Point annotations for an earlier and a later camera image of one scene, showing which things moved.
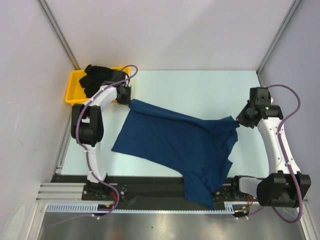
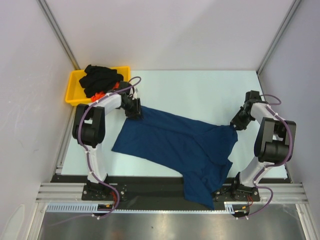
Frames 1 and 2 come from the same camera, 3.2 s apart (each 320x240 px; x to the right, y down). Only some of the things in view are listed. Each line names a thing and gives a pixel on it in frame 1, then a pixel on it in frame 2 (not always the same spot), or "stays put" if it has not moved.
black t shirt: (95, 76) stays put
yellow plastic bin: (75, 92) stays put
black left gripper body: (125, 98) → (132, 108)
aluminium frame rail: (60, 192) stays put
